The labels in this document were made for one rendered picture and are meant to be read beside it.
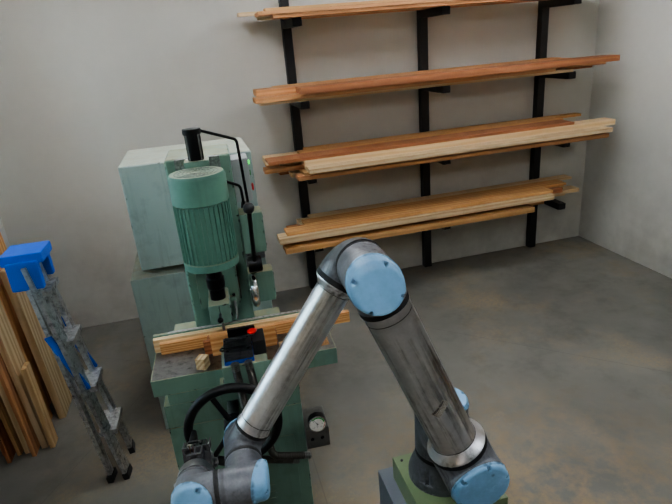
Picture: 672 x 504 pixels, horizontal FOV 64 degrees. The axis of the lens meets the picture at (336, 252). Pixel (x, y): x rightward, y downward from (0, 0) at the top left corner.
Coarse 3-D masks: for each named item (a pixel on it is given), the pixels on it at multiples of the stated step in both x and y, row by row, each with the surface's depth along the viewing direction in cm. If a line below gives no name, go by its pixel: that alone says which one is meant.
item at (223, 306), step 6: (228, 288) 189; (228, 294) 184; (210, 300) 180; (222, 300) 179; (228, 300) 179; (210, 306) 176; (216, 306) 176; (222, 306) 177; (228, 306) 177; (210, 312) 177; (216, 312) 177; (222, 312) 178; (228, 312) 178; (210, 318) 178; (216, 318) 178; (228, 318) 179
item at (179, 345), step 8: (344, 312) 192; (288, 320) 190; (336, 320) 192; (344, 320) 193; (280, 328) 189; (288, 328) 189; (200, 336) 184; (160, 344) 181; (168, 344) 182; (176, 344) 182; (184, 344) 183; (192, 344) 184; (200, 344) 184; (168, 352) 183; (176, 352) 183
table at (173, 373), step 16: (160, 352) 184; (192, 352) 183; (272, 352) 178; (320, 352) 177; (336, 352) 179; (160, 368) 175; (176, 368) 174; (192, 368) 173; (208, 368) 173; (160, 384) 169; (176, 384) 170; (192, 384) 171; (208, 384) 173; (224, 400) 165
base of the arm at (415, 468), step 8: (416, 456) 156; (416, 464) 155; (424, 464) 152; (432, 464) 150; (416, 472) 155; (424, 472) 152; (432, 472) 151; (416, 480) 154; (424, 480) 153; (432, 480) 151; (440, 480) 150; (424, 488) 152; (432, 488) 151; (440, 488) 150; (440, 496) 151; (448, 496) 151
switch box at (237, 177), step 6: (234, 156) 198; (246, 156) 199; (234, 162) 193; (246, 162) 194; (234, 168) 194; (246, 168) 195; (234, 174) 195; (240, 174) 195; (246, 174) 196; (234, 180) 195; (240, 180) 196; (246, 180) 196; (246, 186) 197; (240, 198) 198; (252, 198) 199
